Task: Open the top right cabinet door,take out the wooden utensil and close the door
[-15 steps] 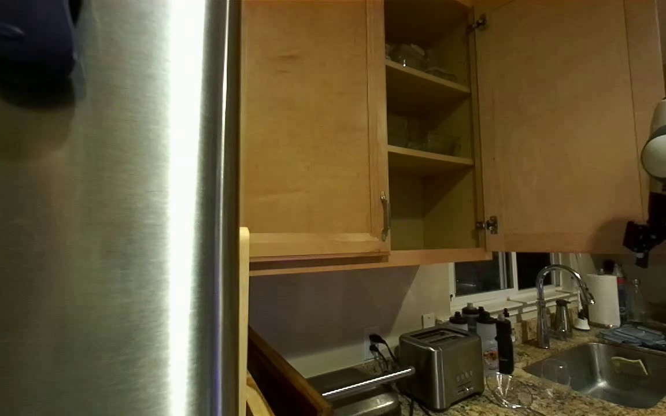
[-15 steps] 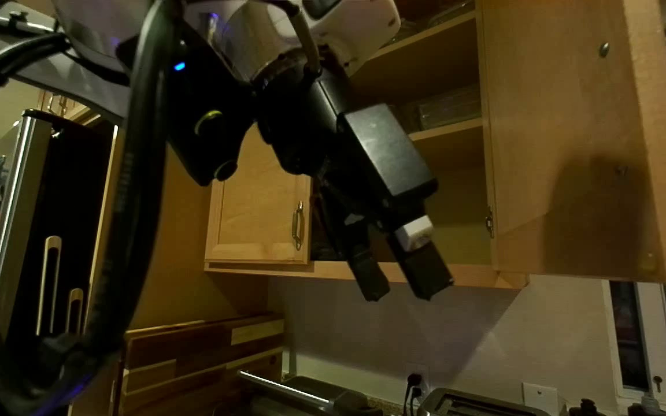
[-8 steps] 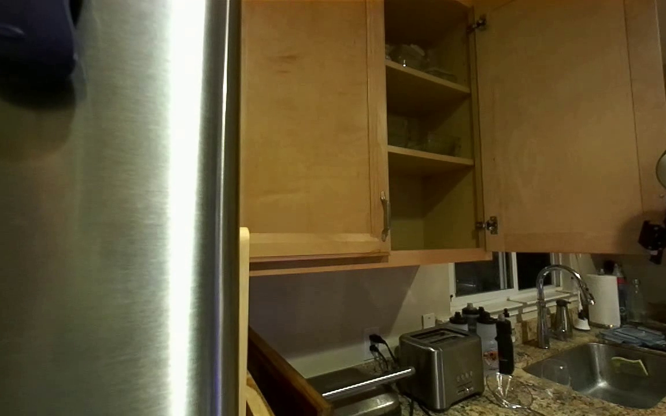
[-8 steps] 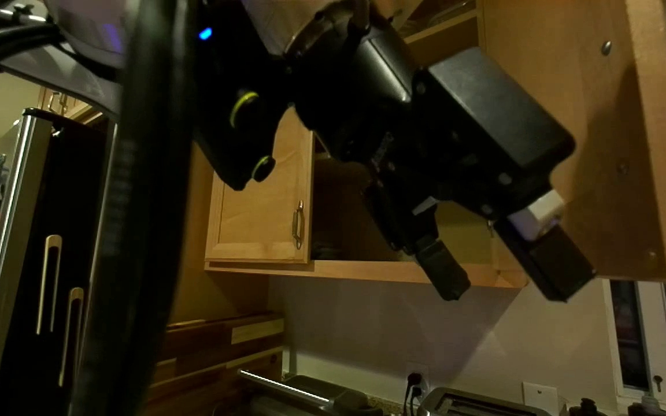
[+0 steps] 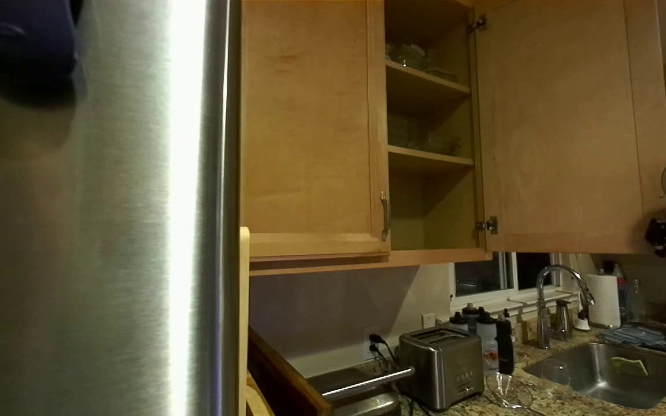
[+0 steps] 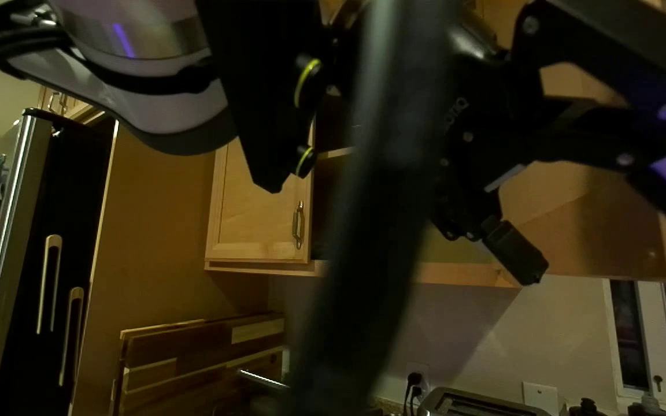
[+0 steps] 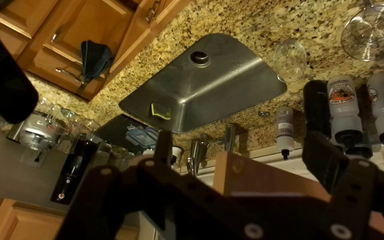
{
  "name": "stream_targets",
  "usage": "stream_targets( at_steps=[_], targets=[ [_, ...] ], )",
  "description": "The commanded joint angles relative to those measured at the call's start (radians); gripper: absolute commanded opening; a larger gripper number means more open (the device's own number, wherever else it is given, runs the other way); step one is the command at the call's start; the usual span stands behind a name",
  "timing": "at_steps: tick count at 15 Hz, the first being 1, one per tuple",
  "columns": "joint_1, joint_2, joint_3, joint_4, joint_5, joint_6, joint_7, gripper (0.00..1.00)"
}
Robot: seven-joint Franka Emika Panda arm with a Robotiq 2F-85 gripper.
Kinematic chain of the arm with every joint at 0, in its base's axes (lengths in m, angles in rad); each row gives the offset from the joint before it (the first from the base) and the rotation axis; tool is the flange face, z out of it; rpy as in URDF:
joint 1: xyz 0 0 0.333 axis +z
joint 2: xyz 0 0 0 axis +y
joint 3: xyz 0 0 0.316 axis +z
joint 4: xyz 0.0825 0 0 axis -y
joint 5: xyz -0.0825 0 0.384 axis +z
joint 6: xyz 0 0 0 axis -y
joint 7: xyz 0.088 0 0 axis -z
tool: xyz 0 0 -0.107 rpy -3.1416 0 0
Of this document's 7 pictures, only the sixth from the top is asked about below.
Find white bottle black cap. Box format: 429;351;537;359
624;388;666;416

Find white framed window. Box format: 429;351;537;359
608;281;666;412

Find wall outlet with plug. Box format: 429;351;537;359
406;370;429;402

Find dark striped wooden cutting board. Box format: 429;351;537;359
111;310;289;416

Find stainless steel toaster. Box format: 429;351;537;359
417;385;554;416

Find black capped bottle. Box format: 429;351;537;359
568;396;608;416

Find white wall plate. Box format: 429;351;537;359
520;379;562;416

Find metal bar handle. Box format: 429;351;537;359
58;284;91;388

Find wooden toaster tongs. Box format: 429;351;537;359
34;232;65;336

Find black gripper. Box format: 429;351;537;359
429;21;551;289

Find metal cabinet door handle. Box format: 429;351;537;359
289;199;309;252

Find black connector housing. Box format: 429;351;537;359
192;0;328;196

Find black power cord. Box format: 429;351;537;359
400;378;429;416

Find tall wooden cabinet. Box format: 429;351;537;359
34;83;274;416

